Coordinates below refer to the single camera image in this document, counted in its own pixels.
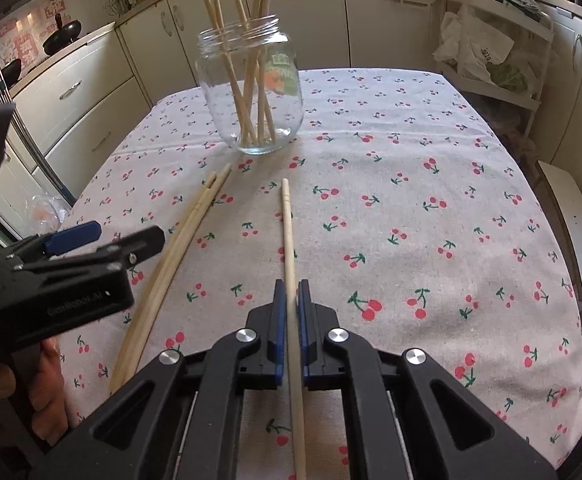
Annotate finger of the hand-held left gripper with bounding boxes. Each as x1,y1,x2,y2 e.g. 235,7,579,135
6,221,102,261
21,226,166,273

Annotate white plastic bag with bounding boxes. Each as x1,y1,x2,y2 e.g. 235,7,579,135
433,7,514,86

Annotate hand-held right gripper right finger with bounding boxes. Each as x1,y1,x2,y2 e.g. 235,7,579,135
297,280,557,480

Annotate cherry print tablecloth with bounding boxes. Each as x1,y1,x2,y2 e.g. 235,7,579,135
58,67,582,480

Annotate white storage trolley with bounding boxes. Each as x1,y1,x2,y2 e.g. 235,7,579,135
431,0,554,126

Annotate pale bamboo chopstick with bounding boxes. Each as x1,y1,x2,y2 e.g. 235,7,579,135
281,178,308,480
108,171,219,396
121,162,233,376

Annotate clear plastic bag with snacks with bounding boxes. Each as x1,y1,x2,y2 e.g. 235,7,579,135
23,195,72,241

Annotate black cooking pot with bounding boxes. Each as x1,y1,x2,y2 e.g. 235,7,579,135
0,57,24,91

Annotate grey mop handles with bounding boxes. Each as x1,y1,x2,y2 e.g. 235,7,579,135
0,30,74,206

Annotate person's left hand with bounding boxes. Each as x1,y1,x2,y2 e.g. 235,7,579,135
0,337,74,433

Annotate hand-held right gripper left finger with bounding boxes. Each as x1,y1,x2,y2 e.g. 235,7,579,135
28,282,288,480

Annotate white door base cabinet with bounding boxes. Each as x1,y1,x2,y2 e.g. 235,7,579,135
116,0,444,111

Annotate black wok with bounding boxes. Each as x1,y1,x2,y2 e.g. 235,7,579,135
41,15,82,56

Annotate white drawer base cabinet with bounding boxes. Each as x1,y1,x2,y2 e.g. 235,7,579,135
0,25,152,226

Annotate pink wall stickers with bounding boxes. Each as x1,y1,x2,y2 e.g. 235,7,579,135
0,0,66,106

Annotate clear glass jar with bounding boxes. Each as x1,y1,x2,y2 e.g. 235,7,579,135
194,15,305,156

